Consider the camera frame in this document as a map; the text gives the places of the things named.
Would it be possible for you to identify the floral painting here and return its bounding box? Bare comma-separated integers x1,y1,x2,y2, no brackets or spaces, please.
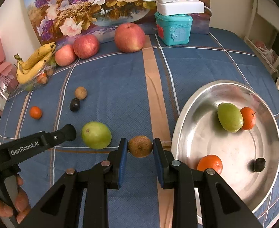
21,0,211,46

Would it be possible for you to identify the small brown kiwi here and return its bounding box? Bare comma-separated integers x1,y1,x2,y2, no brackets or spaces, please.
74,86,87,100

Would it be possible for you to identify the person's left hand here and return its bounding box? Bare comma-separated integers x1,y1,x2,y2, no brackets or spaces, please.
0,174,32,224

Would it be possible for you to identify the pale pink apple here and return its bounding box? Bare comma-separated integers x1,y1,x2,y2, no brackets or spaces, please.
55,44,77,67

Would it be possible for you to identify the white power strip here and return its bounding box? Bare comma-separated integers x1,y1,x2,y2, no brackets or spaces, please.
156,0,205,15

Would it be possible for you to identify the middle red apple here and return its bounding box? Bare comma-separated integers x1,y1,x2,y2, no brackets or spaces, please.
73,35,99,59

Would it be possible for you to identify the yellow banana bunch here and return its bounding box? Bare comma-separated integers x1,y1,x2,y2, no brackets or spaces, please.
14,42,56,84

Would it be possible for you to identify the blue plaid tablecloth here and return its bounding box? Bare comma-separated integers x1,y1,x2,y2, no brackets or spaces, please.
0,28,279,227

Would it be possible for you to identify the white shelf unit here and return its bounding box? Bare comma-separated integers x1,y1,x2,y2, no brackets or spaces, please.
244,0,279,74

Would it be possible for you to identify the round green fruit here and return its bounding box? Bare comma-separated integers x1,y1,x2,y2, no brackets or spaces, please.
81,121,112,150

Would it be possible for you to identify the oblong green fruit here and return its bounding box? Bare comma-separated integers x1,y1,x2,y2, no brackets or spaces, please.
217,102,244,133

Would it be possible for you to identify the teal house-shaped box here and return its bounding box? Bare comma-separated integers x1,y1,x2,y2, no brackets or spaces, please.
154,12,193,46

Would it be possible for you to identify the large red apple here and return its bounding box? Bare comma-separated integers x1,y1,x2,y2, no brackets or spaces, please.
114,23,145,53

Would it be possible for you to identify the silver metal bowl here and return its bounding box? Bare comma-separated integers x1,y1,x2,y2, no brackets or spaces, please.
171,80,279,212

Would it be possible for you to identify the small dark plum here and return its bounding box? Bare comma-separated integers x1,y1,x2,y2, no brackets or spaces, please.
69,98,80,112

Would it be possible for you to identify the small orange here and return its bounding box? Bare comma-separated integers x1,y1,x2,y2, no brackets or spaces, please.
29,106,43,120

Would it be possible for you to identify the large dark plum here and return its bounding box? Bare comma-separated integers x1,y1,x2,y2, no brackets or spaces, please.
253,158,266,172

